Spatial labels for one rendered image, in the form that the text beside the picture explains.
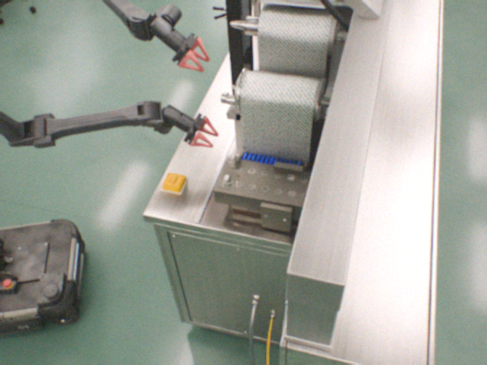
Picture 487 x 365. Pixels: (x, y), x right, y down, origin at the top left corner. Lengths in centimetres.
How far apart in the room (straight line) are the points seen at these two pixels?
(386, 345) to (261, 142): 96
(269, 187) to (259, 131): 19
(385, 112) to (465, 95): 263
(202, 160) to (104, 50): 262
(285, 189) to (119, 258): 141
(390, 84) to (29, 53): 365
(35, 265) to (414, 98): 192
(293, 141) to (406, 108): 48
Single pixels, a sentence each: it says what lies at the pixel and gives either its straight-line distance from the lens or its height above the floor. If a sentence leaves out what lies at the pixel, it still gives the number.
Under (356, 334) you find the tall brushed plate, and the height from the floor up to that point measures 144.
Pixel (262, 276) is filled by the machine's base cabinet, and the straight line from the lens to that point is 185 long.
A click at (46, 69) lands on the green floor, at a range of 435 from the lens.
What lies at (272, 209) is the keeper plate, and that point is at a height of 101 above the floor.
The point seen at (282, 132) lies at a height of 115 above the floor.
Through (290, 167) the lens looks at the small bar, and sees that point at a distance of 165.
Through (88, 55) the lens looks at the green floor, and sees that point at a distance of 438.
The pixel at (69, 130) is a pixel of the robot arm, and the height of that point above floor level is 116.
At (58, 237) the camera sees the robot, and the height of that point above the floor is 24.
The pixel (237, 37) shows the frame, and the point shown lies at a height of 127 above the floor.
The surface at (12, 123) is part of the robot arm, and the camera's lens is 178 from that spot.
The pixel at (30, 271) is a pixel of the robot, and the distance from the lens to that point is 259.
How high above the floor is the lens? 224
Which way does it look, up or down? 48 degrees down
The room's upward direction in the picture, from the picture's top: 4 degrees counter-clockwise
